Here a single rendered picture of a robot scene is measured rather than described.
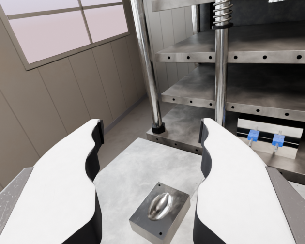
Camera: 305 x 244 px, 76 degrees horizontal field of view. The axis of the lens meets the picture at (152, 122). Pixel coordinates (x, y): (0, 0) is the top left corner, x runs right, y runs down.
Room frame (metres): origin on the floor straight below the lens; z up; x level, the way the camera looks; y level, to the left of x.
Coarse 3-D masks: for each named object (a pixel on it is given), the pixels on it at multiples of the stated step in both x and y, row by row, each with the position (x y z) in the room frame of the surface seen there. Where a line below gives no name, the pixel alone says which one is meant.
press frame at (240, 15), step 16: (240, 0) 1.60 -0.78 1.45; (256, 0) 1.53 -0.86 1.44; (288, 0) 1.41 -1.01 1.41; (304, 0) 1.35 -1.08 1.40; (208, 16) 1.69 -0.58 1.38; (240, 16) 1.59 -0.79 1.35; (256, 16) 1.52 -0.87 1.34; (272, 16) 1.46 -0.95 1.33; (288, 16) 1.40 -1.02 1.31; (304, 16) 1.34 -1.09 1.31
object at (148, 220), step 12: (156, 192) 0.54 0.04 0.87; (168, 192) 0.53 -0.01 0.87; (180, 192) 0.52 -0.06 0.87; (144, 204) 0.50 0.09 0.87; (156, 204) 0.50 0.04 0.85; (168, 204) 0.49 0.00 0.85; (180, 204) 0.47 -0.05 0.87; (132, 216) 0.46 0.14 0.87; (144, 216) 0.45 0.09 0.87; (156, 216) 0.45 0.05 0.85; (168, 216) 0.43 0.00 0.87; (180, 216) 0.44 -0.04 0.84; (132, 228) 0.44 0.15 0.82; (144, 228) 0.40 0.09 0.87; (156, 228) 0.40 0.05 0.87; (168, 228) 0.39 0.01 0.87; (156, 240) 0.37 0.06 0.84; (168, 240) 0.37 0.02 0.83
